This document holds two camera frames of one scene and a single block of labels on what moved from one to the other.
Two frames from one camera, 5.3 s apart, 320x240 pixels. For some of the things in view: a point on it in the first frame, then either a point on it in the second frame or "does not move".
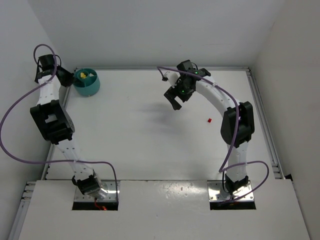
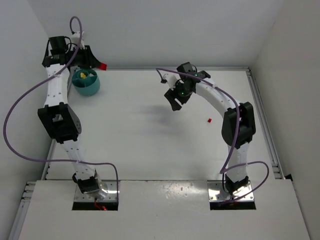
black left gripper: x=40 y=75 to x=88 y=58
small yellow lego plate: x=82 y=75 does not move
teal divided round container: x=86 y=82 does not move
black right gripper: x=173 y=94 does not move
